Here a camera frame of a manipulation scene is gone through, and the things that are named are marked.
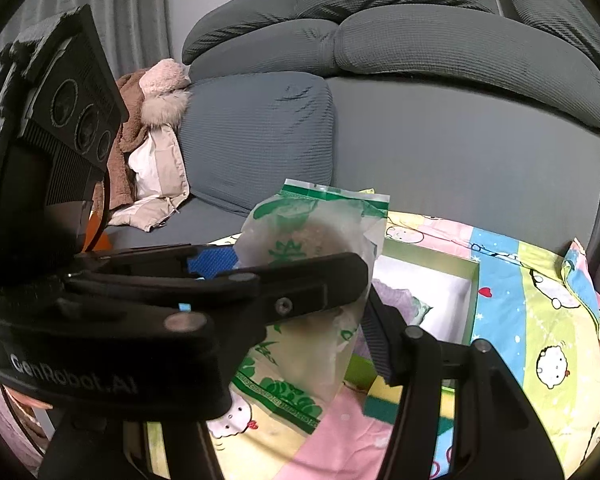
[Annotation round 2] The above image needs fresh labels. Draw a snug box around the grey curtain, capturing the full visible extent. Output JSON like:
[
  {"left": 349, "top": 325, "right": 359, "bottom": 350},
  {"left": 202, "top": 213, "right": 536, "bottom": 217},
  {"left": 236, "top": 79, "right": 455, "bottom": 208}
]
[{"left": 0, "top": 0, "right": 173, "bottom": 126}]

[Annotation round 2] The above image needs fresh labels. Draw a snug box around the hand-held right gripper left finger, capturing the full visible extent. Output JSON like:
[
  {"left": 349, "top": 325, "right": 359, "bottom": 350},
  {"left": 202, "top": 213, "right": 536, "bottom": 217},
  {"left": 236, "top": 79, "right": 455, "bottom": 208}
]
[{"left": 37, "top": 405, "right": 226, "bottom": 480}]

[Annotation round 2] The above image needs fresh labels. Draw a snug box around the beige fur-trimmed down jacket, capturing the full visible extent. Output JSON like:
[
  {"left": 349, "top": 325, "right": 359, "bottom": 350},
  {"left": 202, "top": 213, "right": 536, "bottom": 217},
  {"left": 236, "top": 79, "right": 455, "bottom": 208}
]
[{"left": 107, "top": 92, "right": 191, "bottom": 233}]

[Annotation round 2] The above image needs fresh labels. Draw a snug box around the green cardboard box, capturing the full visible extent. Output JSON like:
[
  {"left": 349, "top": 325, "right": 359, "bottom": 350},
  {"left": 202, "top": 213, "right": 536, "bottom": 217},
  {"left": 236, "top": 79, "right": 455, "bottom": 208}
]
[{"left": 342, "top": 237, "right": 482, "bottom": 392}]

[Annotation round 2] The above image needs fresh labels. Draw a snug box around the small yellow green sponge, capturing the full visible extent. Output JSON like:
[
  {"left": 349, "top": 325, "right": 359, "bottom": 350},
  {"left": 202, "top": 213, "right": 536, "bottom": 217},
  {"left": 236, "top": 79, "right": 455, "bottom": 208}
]
[{"left": 364, "top": 374, "right": 455, "bottom": 433}]

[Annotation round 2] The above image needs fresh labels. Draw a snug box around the orange box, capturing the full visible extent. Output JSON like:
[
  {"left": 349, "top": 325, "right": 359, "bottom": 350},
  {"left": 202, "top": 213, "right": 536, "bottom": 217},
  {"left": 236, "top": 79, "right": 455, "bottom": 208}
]
[{"left": 80, "top": 210, "right": 113, "bottom": 253}]

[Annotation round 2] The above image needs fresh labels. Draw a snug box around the blue-grey sofa cushion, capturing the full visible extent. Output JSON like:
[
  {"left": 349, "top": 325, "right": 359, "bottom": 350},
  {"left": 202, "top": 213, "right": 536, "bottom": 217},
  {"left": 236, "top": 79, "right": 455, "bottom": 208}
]
[{"left": 177, "top": 71, "right": 336, "bottom": 218}]

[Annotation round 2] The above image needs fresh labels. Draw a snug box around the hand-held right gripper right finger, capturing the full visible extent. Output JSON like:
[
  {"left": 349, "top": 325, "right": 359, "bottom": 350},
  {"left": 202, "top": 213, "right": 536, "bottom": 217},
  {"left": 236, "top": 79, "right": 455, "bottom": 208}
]
[{"left": 362, "top": 292, "right": 565, "bottom": 480}]

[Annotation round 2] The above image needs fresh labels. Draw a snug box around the grey sofa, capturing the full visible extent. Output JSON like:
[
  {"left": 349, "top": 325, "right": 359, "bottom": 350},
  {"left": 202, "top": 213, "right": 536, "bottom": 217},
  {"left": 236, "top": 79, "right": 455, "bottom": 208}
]
[{"left": 105, "top": 0, "right": 600, "bottom": 311}]

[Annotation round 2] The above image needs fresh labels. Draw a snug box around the person's left forearm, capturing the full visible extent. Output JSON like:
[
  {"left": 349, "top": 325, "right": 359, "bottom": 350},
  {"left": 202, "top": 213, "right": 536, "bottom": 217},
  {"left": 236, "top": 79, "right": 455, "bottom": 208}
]
[{"left": 0, "top": 362, "right": 46, "bottom": 466}]

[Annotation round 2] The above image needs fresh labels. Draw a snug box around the large green printed plastic bag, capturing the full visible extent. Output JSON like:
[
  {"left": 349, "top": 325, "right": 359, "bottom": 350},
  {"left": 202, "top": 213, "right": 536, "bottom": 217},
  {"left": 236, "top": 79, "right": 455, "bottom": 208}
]
[{"left": 231, "top": 179, "right": 392, "bottom": 436}]

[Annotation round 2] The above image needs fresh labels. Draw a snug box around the cartoon printed blanket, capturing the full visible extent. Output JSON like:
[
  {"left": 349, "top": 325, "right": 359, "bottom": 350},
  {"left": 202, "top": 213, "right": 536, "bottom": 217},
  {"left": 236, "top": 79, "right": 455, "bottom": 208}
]
[{"left": 0, "top": 187, "right": 600, "bottom": 480}]

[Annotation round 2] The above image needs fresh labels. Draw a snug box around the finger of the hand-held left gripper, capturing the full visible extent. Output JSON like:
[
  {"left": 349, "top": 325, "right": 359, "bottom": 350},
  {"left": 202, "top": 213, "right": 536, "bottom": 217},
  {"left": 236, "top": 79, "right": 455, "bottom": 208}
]
[
  {"left": 72, "top": 243, "right": 241, "bottom": 281},
  {"left": 65, "top": 252, "right": 371, "bottom": 333}
]

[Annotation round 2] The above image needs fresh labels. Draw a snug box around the purple mesh cloth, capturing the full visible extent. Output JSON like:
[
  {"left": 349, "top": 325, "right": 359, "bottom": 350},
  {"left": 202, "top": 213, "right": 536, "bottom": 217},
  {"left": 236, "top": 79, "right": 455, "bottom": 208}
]
[{"left": 355, "top": 280, "right": 423, "bottom": 361}]

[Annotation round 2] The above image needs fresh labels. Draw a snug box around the pink plush hat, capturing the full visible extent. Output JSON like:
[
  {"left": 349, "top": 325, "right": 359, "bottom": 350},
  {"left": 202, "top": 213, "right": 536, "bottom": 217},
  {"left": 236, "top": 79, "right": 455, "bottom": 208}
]
[{"left": 139, "top": 58, "right": 191, "bottom": 96}]

